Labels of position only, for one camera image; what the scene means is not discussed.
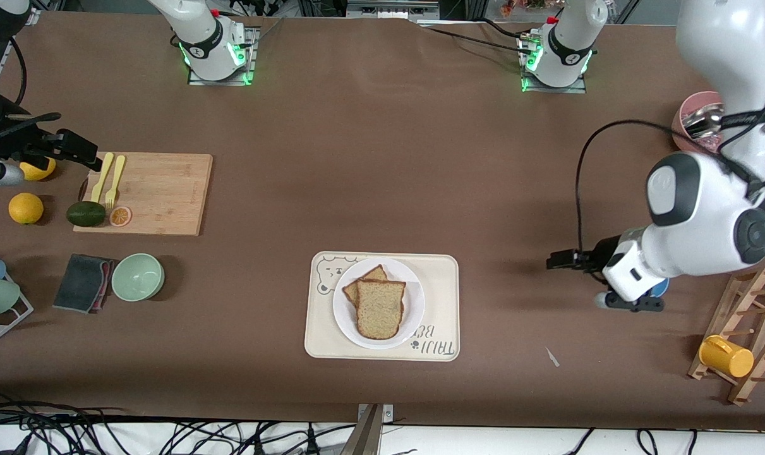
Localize white round plate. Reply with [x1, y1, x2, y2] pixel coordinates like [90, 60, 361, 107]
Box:
[332, 257, 426, 350]

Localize yellow lemon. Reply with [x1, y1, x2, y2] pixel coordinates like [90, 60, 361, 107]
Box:
[20, 158, 57, 182]
[8, 193, 44, 225]

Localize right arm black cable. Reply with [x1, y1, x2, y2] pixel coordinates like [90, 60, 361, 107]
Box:
[6, 37, 28, 105]

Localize dark grey folded cloth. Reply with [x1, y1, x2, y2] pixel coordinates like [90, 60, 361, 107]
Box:
[52, 253, 114, 314]

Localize yellow plastic fork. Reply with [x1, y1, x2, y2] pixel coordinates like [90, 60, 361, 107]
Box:
[105, 155, 126, 210]

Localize yellow mug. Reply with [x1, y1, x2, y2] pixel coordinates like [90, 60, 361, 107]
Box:
[699, 335, 755, 379]

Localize pink bowl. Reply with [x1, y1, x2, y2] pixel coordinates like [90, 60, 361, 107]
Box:
[672, 91, 728, 154]

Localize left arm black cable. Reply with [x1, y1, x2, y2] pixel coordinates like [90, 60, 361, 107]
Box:
[575, 119, 677, 255]

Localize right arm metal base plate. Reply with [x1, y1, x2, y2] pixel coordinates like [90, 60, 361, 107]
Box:
[188, 27, 258, 86]

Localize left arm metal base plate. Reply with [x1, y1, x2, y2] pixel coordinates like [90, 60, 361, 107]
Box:
[518, 32, 588, 94]

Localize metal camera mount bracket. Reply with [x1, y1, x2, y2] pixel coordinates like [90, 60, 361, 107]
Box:
[355, 403, 394, 455]

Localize toast slice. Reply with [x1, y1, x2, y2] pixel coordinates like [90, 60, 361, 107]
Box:
[342, 265, 389, 310]

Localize wooden mug rack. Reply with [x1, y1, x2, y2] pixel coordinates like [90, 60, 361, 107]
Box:
[687, 267, 765, 406]

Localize wooden cutting board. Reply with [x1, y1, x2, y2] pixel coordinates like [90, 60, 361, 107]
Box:
[73, 152, 214, 237]

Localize green avocado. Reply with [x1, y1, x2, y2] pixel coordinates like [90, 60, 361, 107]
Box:
[66, 201, 107, 228]

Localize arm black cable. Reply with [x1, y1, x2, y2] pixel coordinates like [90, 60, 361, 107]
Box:
[6, 37, 28, 105]
[575, 119, 677, 255]

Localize black power cable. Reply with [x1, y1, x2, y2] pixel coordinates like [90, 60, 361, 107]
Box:
[417, 19, 538, 56]

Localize metal scoop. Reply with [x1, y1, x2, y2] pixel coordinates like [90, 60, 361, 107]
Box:
[684, 106, 725, 140]

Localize yellow plastic knife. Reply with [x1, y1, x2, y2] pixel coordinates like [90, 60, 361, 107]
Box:
[90, 152, 114, 203]

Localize cream bear print tray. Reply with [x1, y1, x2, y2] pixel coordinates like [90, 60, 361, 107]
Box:
[304, 252, 461, 362]

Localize black floor cable bundle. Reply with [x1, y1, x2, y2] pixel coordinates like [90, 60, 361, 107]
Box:
[0, 392, 358, 455]

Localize plain brown bread slice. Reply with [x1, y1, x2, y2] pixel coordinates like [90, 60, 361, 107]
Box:
[356, 279, 407, 341]

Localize white wire dish rack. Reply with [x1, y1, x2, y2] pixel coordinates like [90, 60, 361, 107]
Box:
[0, 248, 34, 349]

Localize pale green bowl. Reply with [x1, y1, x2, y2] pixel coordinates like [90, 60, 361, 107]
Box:
[111, 253, 166, 302]

